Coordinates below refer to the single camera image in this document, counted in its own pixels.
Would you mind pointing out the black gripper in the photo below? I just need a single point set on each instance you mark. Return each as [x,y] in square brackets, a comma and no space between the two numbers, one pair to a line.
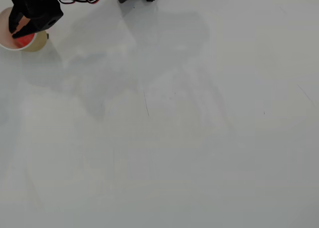
[37,18]

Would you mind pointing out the beige paper cup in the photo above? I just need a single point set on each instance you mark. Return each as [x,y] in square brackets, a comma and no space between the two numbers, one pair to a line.
[5,26]

